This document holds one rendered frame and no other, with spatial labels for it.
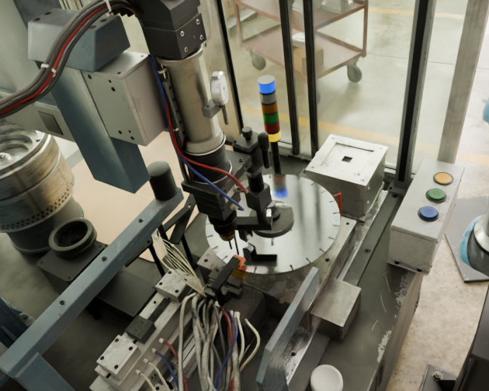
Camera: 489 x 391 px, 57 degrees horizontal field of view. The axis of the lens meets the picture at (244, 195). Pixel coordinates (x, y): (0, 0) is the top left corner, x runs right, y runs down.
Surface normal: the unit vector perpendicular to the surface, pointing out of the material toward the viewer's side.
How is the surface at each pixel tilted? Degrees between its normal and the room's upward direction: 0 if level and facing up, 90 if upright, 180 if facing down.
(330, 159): 0
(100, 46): 90
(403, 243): 90
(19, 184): 90
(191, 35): 90
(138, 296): 0
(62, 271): 0
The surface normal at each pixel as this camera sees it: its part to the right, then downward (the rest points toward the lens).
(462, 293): -0.14, -0.72
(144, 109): 0.85, 0.27
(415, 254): -0.51, 0.65
